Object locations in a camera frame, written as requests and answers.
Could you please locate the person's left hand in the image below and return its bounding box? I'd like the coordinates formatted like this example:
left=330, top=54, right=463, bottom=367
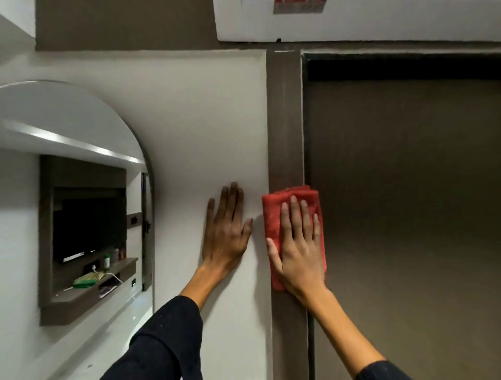
left=201, top=181, right=254, bottom=275

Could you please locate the person's right hand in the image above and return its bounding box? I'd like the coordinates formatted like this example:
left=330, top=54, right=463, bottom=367
left=266, top=195, right=327, bottom=300

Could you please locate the red cleaning cloth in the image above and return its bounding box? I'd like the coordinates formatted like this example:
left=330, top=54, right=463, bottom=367
left=261, top=186, right=328, bottom=291

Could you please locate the person's right forearm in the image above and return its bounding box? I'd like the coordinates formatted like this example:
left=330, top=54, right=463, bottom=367
left=302, top=285, right=412, bottom=380

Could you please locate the person's left forearm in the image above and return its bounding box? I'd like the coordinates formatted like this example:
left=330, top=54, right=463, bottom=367
left=100, top=266, right=232, bottom=380

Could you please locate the brown wooden door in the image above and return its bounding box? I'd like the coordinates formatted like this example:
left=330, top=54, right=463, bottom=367
left=302, top=53, right=501, bottom=380

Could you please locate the black television screen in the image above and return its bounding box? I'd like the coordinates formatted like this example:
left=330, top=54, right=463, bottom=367
left=53, top=198, right=127, bottom=264

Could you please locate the white flat paper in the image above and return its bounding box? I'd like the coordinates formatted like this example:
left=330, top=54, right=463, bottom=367
left=98, top=281, right=123, bottom=299

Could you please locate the green folded cloth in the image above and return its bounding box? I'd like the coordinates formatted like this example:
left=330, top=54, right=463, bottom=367
left=73, top=272, right=106, bottom=290

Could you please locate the white strip light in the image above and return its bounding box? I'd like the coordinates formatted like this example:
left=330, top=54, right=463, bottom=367
left=0, top=118, right=146, bottom=165

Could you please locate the brown wooden ceiling panel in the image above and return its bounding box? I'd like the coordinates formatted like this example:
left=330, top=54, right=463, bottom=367
left=35, top=0, right=220, bottom=52

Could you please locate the white charger cable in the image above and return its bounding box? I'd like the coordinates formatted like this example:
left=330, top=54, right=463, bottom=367
left=63, top=272, right=124, bottom=292

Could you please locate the brown wooden wall unit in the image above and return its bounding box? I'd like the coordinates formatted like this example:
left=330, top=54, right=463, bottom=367
left=38, top=154, right=140, bottom=326

